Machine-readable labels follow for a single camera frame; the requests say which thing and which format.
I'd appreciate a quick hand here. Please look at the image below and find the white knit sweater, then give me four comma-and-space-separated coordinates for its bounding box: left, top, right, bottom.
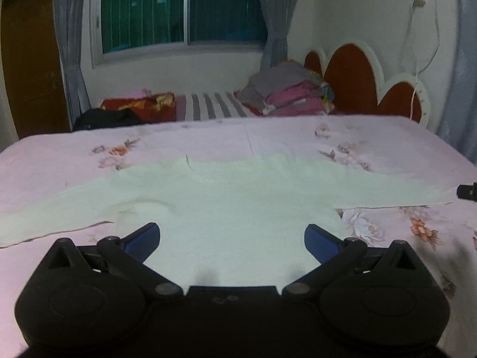
1, 155, 453, 287

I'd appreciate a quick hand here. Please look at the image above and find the striped grey white mattress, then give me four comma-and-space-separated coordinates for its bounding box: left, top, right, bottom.
175, 91, 255, 122

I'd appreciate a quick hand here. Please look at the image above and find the window with white frame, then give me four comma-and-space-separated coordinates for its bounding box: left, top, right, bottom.
90, 0, 267, 66

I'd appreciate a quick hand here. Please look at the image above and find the grey curtain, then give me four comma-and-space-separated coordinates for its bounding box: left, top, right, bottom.
52, 0, 91, 124
260, 0, 298, 71

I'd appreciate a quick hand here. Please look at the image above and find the pile of folded clothes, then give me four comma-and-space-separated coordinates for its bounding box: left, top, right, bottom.
235, 61, 335, 117

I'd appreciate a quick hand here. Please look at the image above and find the grey left curtain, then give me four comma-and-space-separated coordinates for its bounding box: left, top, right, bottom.
52, 0, 91, 124

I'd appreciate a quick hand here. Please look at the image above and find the black bag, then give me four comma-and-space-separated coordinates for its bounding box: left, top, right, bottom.
73, 108, 144, 132

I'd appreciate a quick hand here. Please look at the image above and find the pink floral bed sheet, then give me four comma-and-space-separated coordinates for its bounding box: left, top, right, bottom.
0, 114, 477, 358

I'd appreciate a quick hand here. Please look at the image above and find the red white scalloped headboard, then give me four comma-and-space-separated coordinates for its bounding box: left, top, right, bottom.
304, 41, 431, 128

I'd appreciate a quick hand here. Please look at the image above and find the white wall charger cable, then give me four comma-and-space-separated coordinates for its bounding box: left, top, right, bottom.
400, 0, 442, 121

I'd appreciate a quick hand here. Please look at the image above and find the grey right curtain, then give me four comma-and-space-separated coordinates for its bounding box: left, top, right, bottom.
260, 0, 298, 71

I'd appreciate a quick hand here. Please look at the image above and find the brown wooden wardrobe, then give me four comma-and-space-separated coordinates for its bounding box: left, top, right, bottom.
1, 0, 69, 138

